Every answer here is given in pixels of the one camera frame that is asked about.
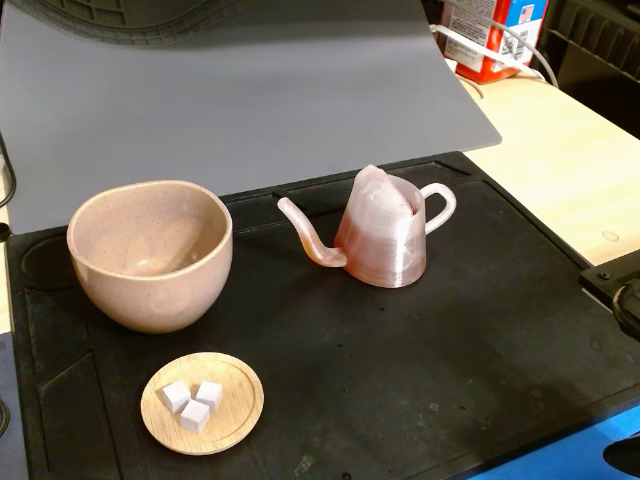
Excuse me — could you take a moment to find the blue plastic sheet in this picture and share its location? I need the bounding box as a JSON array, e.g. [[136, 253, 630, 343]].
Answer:
[[467, 399, 640, 480]]

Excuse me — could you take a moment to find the black silicone work mat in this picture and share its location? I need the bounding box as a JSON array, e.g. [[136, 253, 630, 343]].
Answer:
[[4, 151, 640, 480]]

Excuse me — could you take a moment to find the pink translucent plastic kettle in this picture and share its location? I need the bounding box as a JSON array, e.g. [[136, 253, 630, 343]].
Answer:
[[277, 164, 458, 290]]

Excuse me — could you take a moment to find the dark grey moulded mat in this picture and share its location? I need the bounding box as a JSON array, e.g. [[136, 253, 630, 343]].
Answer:
[[8, 0, 256, 49]]

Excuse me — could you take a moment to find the white flat cable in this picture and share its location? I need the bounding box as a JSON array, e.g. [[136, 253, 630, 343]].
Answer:
[[429, 23, 546, 81]]

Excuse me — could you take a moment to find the white sugar cube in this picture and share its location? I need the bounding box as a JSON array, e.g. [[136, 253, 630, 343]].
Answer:
[[194, 380, 224, 413], [159, 379, 193, 416], [178, 399, 212, 434]]

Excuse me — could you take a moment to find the beige speckled ceramic cup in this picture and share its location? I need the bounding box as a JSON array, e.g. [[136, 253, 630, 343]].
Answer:
[[66, 179, 235, 335]]

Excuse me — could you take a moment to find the grey round cable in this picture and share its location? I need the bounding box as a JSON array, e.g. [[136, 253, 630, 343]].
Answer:
[[492, 19, 560, 89]]

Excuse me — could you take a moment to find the round wooden saucer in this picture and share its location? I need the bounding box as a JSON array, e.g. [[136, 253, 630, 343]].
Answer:
[[140, 351, 265, 456]]

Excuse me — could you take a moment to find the red and white box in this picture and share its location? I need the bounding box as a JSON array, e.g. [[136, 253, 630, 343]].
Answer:
[[442, 0, 550, 85]]

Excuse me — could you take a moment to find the black slatted crate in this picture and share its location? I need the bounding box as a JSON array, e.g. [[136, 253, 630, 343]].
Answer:
[[538, 0, 640, 104]]

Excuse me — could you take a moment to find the grey flexible sheet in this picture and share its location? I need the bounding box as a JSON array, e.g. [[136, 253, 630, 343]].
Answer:
[[0, 0, 503, 235]]

